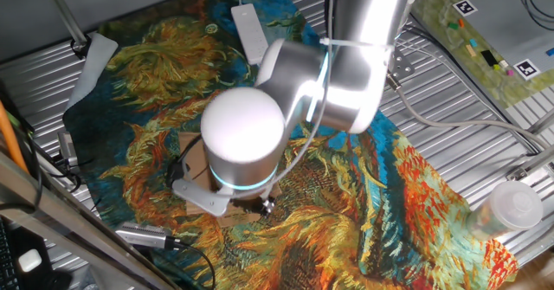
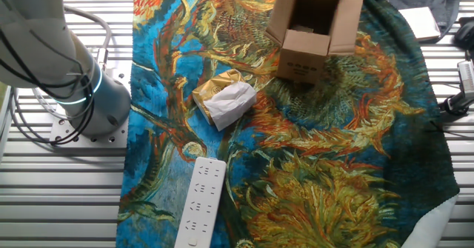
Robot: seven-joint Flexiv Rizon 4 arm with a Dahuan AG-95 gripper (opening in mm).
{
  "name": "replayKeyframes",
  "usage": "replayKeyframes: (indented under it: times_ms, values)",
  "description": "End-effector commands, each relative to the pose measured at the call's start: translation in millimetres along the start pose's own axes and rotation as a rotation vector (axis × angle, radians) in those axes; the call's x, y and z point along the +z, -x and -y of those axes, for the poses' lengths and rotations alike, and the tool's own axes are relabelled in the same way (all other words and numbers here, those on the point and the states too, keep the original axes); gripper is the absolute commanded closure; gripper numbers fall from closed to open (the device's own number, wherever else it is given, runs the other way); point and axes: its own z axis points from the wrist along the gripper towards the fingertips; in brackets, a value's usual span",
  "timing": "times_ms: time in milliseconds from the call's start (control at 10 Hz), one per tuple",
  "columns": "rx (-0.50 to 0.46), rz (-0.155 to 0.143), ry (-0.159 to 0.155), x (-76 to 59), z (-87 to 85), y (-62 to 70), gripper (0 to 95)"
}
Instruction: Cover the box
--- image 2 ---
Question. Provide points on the gold tissue pack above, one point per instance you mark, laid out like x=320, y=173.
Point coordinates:
x=229, y=103

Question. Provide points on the silver depth camera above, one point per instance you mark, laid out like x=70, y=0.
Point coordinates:
x=467, y=76

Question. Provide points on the sunflower painting tablecloth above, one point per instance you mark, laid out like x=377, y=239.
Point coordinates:
x=296, y=148

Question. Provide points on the small white box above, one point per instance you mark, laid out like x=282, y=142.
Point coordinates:
x=420, y=22

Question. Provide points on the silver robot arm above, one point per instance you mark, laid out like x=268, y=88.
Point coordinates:
x=33, y=37

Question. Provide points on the white power strip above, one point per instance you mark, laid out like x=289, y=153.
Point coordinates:
x=201, y=203

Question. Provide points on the grey camera support arm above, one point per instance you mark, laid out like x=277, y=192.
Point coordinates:
x=461, y=101

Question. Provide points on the brown cardboard box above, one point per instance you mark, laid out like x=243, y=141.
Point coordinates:
x=301, y=61

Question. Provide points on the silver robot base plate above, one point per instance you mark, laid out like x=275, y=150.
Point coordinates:
x=111, y=138

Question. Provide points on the black computer mouse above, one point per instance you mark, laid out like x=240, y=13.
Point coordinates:
x=466, y=35

